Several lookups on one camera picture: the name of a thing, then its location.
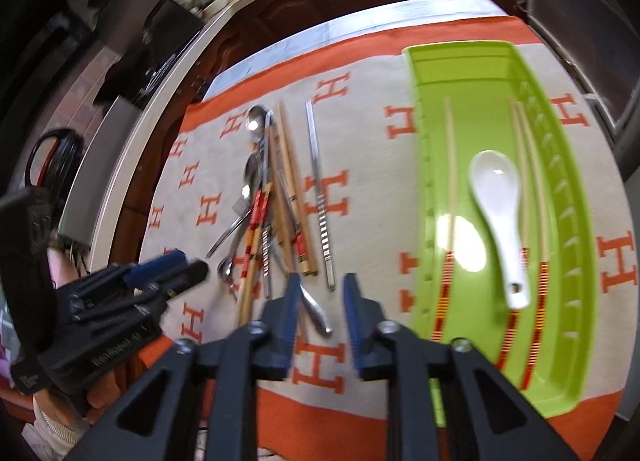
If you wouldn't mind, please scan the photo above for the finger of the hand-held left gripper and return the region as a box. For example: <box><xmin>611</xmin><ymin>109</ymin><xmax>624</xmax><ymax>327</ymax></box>
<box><xmin>74</xmin><ymin>249</ymin><xmax>189</xmax><ymax>310</ymax></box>
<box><xmin>74</xmin><ymin>260</ymin><xmax>210</xmax><ymax>333</ymax></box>

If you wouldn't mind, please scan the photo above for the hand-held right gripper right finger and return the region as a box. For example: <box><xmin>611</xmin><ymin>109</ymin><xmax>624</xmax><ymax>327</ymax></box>
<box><xmin>341</xmin><ymin>272</ymin><xmax>581</xmax><ymax>461</ymax></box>

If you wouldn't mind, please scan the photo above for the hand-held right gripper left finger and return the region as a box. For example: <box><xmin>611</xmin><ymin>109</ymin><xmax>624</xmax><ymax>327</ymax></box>
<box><xmin>65</xmin><ymin>272</ymin><xmax>306</xmax><ymax>461</ymax></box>

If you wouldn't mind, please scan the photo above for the large metal spoon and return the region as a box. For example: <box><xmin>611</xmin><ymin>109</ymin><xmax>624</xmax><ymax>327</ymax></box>
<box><xmin>246</xmin><ymin>105</ymin><xmax>277</xmax><ymax>300</ymax></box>

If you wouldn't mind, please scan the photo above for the green plastic tray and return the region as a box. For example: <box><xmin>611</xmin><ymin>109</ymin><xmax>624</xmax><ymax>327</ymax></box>
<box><xmin>402</xmin><ymin>40</ymin><xmax>600</xmax><ymax>427</ymax></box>

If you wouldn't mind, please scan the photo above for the curved steel utensil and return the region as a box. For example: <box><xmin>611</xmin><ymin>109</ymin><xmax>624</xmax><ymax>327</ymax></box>
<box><xmin>286</xmin><ymin>261</ymin><xmax>334</xmax><ymax>338</ymax></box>

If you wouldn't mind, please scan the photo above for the small metal spoon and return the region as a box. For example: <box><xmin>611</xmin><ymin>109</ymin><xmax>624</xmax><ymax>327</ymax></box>
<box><xmin>216</xmin><ymin>214</ymin><xmax>256</xmax><ymax>303</ymax></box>

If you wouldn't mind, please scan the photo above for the red striped bamboo chopstick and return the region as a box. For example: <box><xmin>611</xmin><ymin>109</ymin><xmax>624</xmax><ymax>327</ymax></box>
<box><xmin>236</xmin><ymin>182</ymin><xmax>274</xmax><ymax>329</ymax></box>

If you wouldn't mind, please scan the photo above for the white cloth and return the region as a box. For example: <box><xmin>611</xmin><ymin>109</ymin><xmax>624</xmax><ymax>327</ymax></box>
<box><xmin>31</xmin><ymin>383</ymin><xmax>101</xmax><ymax>458</ymax></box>

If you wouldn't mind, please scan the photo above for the medium metal spoon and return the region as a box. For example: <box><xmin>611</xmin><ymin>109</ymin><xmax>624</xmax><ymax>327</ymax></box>
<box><xmin>206</xmin><ymin>154</ymin><xmax>265</xmax><ymax>258</ymax></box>

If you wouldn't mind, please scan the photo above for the metal chopstick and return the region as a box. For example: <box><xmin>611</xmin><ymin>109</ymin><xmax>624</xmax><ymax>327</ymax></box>
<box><xmin>305</xmin><ymin>100</ymin><xmax>336</xmax><ymax>291</ymax></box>

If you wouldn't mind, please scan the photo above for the cream and orange printed blanket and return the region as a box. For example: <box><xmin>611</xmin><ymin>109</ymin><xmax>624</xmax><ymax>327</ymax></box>
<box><xmin>135</xmin><ymin>16</ymin><xmax>632</xmax><ymax>461</ymax></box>

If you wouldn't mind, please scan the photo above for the pale chopstick with striped end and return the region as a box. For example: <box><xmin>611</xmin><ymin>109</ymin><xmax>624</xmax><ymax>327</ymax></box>
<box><xmin>433</xmin><ymin>97</ymin><xmax>457</xmax><ymax>343</ymax></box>
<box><xmin>514</xmin><ymin>102</ymin><xmax>552</xmax><ymax>391</ymax></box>

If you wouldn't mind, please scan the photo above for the white ceramic spoon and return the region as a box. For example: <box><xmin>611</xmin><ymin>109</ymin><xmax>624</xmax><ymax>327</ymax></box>
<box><xmin>468</xmin><ymin>150</ymin><xmax>532</xmax><ymax>310</ymax></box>

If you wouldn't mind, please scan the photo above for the black appliance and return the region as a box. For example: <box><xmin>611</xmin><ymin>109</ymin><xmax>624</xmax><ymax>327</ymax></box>
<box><xmin>92</xmin><ymin>0</ymin><xmax>204</xmax><ymax>108</ymax></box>

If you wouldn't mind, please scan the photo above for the light blue table cover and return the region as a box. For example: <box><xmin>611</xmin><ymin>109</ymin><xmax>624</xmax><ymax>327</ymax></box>
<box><xmin>204</xmin><ymin>0</ymin><xmax>512</xmax><ymax>103</ymax></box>

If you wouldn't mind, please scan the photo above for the stainless steel appliance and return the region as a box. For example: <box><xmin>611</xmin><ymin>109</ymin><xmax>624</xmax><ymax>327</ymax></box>
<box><xmin>520</xmin><ymin>0</ymin><xmax>640</xmax><ymax>162</ymax></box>

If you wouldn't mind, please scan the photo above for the black cable loop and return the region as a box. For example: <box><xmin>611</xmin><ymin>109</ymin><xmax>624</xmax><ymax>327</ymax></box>
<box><xmin>26</xmin><ymin>128</ymin><xmax>84</xmax><ymax>188</ymax></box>

